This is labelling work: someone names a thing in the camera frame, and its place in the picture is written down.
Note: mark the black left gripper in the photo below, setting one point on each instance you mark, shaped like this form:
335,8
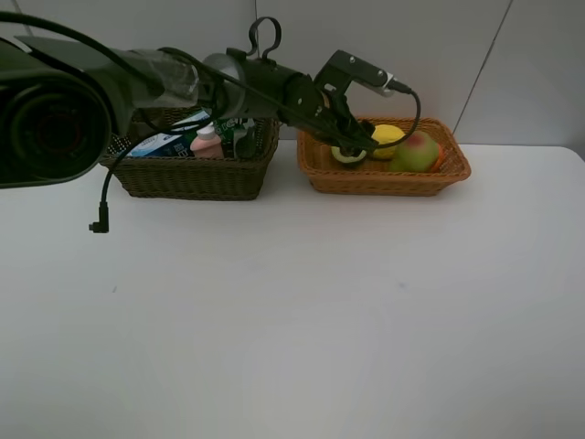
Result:
319,107

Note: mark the halved avocado with pit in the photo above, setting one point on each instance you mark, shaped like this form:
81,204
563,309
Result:
347,157

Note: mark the yellow lemon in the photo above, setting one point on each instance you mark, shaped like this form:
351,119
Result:
386,134

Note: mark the green red pear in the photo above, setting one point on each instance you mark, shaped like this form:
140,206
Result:
417,154

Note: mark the orange fruit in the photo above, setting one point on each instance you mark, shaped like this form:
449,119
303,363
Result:
436,167

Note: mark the black pump bottle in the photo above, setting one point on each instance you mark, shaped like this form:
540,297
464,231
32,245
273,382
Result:
244,144

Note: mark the pink bottle white cap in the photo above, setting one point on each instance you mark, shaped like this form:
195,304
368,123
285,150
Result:
207,144

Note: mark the blue toothpaste box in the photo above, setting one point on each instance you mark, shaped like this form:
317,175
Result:
178,145

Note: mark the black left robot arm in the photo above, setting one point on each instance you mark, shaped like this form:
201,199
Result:
62,101

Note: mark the orange wicker basket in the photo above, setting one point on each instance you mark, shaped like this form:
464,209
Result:
373,178

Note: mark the dark brown wicker basket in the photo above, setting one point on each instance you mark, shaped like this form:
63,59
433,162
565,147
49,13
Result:
228,179

